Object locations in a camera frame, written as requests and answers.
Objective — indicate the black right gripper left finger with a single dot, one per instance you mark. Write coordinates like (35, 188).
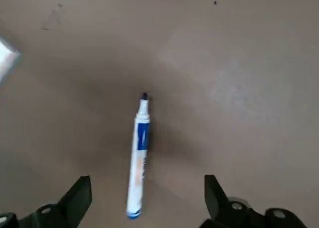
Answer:
(64, 208)

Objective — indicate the white marker with blue label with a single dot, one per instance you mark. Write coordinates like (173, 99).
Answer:
(139, 150)

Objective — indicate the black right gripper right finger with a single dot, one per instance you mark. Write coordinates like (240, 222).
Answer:
(219, 208)

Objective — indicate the white lined notebook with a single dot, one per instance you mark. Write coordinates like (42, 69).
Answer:
(5, 56)

